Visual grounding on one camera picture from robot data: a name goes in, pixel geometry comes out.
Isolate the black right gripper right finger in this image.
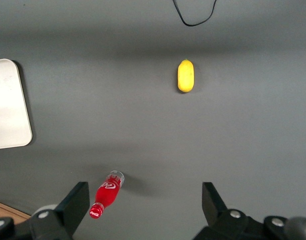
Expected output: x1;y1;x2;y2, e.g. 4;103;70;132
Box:
192;181;267;240

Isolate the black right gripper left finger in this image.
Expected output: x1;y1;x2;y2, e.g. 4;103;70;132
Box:
30;181;90;240

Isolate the cream rectangular tray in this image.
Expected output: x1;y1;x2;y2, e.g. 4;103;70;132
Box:
0;58;34;151

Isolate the red cola bottle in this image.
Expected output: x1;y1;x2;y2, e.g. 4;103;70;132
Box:
89;170;126;220

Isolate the wooden two-drawer cabinet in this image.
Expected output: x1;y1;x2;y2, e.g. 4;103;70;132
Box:
0;199;29;225

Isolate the yellow lemon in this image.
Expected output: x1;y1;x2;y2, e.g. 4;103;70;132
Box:
177;58;196;94

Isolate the thin black looped cable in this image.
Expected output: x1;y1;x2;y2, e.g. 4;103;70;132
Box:
172;0;218;27

